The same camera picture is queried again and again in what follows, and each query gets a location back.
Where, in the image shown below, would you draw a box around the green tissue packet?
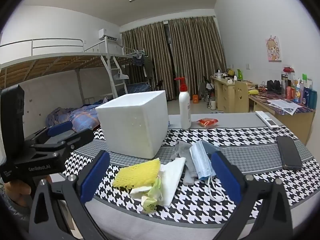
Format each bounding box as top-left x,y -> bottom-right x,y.
142,177 -> 163,213

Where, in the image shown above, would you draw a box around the blue surgical face mask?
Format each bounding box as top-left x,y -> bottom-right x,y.
189,140 -> 225,202

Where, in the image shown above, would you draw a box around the white remote control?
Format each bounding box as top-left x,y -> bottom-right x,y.
255,111 -> 279,129

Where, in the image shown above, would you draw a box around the black folding chair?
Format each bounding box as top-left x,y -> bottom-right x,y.
153,80 -> 163,91

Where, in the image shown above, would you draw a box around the brown curtains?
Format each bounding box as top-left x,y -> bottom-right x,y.
122,16 -> 227,100

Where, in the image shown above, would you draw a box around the cartoon girl wall poster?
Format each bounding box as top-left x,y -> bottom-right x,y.
266,35 -> 281,62

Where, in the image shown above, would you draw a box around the white metal bunk bed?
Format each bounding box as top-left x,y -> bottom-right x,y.
1,36 -> 146,103

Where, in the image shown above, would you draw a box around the white pump lotion bottle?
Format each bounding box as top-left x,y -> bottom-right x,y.
175,77 -> 191,130

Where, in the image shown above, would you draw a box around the white styrofoam box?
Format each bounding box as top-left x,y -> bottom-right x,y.
95,90 -> 169,159

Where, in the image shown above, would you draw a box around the grey sock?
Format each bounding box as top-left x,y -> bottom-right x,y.
171,140 -> 198,186

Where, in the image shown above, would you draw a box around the white air conditioner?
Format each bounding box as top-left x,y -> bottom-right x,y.
98,29 -> 118,41

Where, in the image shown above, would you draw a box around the orange box on floor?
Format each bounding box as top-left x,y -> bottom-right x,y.
192,94 -> 199,104

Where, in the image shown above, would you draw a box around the yellow foam fruit net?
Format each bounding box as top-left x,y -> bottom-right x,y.
112,158 -> 161,189

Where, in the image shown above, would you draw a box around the blue gift bag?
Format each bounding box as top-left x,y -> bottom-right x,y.
308,88 -> 317,109

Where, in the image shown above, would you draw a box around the printed paper sheet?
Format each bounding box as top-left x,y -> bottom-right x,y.
267,99 -> 301,115

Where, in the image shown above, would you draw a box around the wooden smiley chair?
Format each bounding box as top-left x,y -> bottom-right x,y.
234,81 -> 249,113

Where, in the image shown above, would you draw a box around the houndstooth table cloth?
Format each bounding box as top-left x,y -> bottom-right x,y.
61,126 -> 316,228

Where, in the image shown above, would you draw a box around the red snack packet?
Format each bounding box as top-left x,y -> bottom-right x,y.
197,118 -> 219,128

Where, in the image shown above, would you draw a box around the wooden desk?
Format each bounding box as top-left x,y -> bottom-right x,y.
211,76 -> 315,144

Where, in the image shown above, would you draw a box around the person's left hand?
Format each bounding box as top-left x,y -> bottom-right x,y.
4,180 -> 31,207

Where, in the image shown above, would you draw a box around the blue plaid quilt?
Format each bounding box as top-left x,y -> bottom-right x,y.
46,99 -> 107,132

